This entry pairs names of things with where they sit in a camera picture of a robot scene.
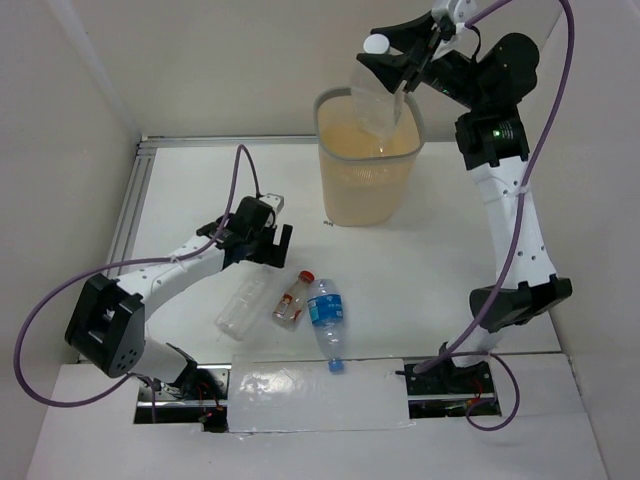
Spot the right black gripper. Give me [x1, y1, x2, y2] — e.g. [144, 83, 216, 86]
[356, 7, 488, 110]

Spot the beige plastic waste bin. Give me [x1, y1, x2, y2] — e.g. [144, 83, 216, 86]
[313, 87, 426, 227]

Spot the red cap bottle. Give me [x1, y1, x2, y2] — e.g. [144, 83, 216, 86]
[272, 270, 315, 331]

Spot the blue label water bottle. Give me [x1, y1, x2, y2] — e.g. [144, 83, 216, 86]
[307, 279, 345, 374]

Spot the purple cable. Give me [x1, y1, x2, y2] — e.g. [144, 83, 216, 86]
[412, 0, 574, 431]
[13, 144, 264, 425]

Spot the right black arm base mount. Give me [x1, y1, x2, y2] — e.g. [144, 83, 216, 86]
[395, 360, 501, 420]

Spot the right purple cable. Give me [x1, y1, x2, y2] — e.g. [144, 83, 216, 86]
[412, 0, 574, 431]

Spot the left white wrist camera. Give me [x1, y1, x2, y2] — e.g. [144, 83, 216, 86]
[260, 193, 285, 215]

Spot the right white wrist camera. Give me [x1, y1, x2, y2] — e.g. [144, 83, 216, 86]
[431, 0, 477, 40]

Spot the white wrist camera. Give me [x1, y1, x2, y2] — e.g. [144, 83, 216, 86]
[260, 193, 285, 215]
[431, 0, 477, 40]

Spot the aluminium frame rail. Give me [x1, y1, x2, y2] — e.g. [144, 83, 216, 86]
[78, 134, 494, 364]

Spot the beige label clear bottle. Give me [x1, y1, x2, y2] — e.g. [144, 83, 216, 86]
[350, 61, 404, 146]

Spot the clear bottle white cap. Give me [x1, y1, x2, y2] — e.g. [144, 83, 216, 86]
[214, 268, 271, 342]

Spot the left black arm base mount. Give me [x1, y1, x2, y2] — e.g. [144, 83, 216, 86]
[133, 363, 232, 433]

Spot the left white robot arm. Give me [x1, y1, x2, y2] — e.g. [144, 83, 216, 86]
[65, 193, 293, 399]

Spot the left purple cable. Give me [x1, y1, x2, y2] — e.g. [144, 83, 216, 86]
[13, 144, 264, 425]

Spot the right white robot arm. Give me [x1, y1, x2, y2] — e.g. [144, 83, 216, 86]
[357, 9, 573, 392]

